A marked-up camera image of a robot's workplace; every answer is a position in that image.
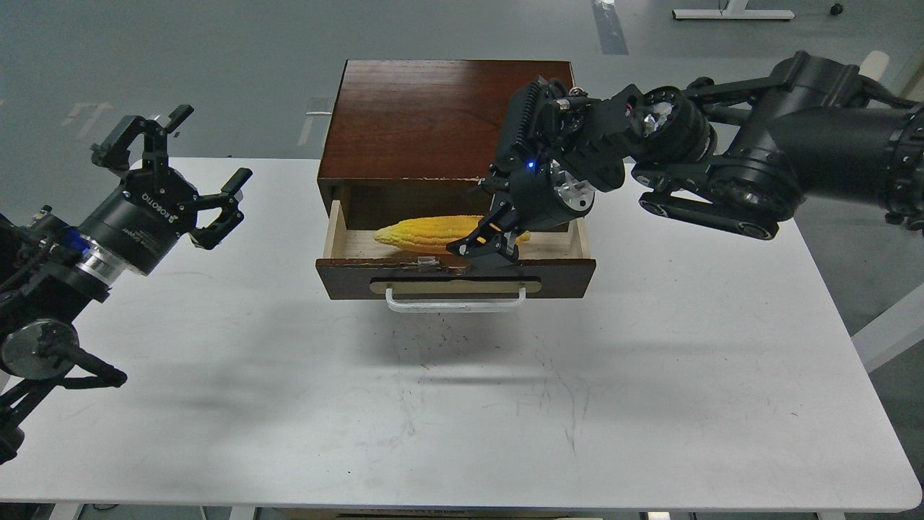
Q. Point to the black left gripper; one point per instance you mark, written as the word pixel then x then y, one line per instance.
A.
pixel 141 221

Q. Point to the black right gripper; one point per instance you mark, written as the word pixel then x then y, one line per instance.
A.
pixel 531 198

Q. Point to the white chair background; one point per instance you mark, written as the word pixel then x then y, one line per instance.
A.
pixel 874 65

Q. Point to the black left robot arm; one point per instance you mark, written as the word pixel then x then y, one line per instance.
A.
pixel 51 271

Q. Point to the wooden drawer with dark front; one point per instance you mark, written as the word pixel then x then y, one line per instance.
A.
pixel 556 264

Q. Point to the white drawer handle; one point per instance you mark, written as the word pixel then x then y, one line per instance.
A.
pixel 455 305

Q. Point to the dark wooden cabinet box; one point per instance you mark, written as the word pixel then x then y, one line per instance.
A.
pixel 410 138

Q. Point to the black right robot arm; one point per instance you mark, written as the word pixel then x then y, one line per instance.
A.
pixel 738 157

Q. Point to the yellow corn cob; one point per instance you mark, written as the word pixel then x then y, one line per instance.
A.
pixel 428 235

